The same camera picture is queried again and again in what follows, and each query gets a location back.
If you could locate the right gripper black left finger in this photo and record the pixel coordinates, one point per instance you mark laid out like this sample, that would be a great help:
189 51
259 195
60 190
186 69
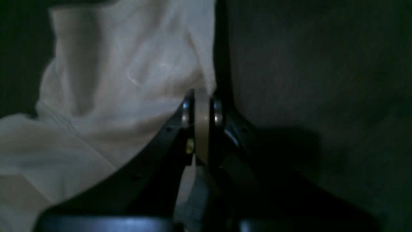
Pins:
140 196

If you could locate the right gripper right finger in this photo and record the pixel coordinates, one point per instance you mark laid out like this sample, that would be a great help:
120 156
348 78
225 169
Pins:
262 191

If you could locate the grey T-shirt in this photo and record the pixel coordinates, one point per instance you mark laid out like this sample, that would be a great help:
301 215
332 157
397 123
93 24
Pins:
119 70

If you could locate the black table cloth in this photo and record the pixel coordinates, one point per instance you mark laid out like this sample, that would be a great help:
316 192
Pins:
337 72

